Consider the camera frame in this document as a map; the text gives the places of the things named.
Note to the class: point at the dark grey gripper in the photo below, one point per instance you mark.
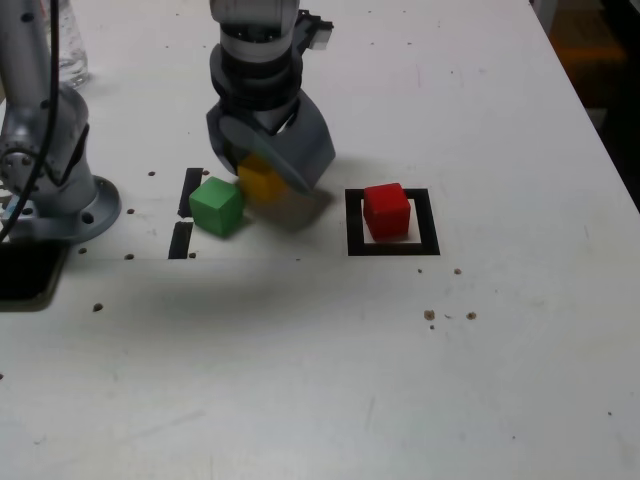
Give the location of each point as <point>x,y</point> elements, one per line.
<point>265,122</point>

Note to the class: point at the yellow cube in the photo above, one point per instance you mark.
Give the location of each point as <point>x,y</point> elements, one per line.
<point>260,182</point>

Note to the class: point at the green cube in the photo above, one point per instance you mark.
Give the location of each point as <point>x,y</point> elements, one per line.
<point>215,210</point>

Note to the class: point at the red cube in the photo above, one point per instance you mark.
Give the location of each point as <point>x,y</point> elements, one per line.
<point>385,215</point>

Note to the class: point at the black tape square outline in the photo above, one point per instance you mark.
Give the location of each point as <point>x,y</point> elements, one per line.
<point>430,225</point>

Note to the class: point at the black tape strip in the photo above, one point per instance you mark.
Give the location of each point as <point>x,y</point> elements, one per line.
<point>180,245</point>

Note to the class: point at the clear plastic bottle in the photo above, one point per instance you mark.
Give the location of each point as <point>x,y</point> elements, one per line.
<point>72,50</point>

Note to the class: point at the black flat device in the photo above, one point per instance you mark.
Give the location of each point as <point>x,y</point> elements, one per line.
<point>25,275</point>

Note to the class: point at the gripper camera mount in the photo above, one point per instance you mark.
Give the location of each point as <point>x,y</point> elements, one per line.
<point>315,32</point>

